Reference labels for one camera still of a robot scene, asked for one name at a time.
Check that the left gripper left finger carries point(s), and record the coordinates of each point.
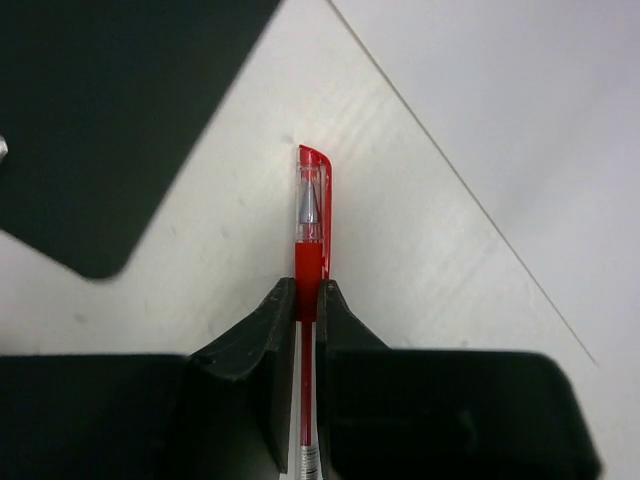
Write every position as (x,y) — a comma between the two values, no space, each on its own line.
(222,412)

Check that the red pen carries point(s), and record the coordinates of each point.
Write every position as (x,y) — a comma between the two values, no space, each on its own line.
(311,266)

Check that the black clipboard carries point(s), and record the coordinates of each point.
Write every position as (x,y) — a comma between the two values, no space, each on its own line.
(101,103)

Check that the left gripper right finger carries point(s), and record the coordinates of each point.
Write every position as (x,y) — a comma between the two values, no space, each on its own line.
(386,413)

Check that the white clipboard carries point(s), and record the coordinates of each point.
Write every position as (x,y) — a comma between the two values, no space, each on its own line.
(536,105)

